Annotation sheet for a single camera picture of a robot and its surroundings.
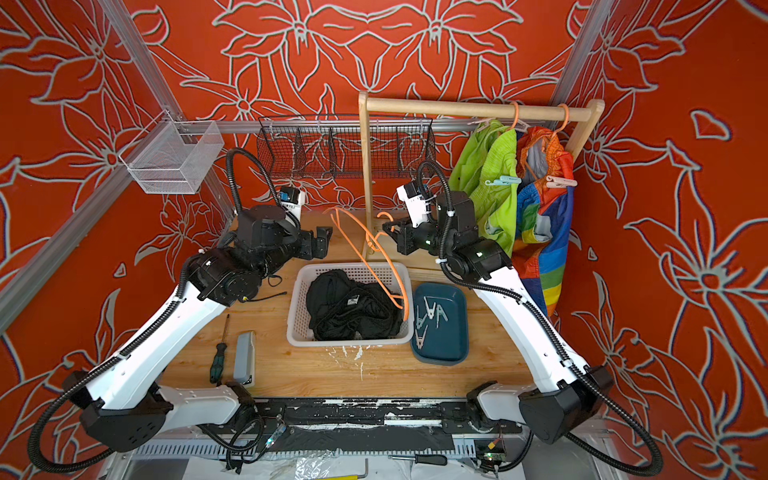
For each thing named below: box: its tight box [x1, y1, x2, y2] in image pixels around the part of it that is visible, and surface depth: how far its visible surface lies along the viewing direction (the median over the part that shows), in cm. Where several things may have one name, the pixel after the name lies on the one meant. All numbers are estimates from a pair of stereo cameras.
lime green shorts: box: [448, 120, 519, 255], surface depth 70 cm
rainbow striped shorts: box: [511, 126, 574, 317], surface depth 70 cm
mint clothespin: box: [484, 175, 522, 186], surface depth 66 cm
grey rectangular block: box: [233, 331, 256, 387], surface depth 81 cm
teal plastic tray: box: [411, 283, 469, 366], surface depth 89 cm
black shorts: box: [305, 269, 404, 341], surface depth 87 cm
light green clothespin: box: [436, 304, 449, 329], surface depth 92 cm
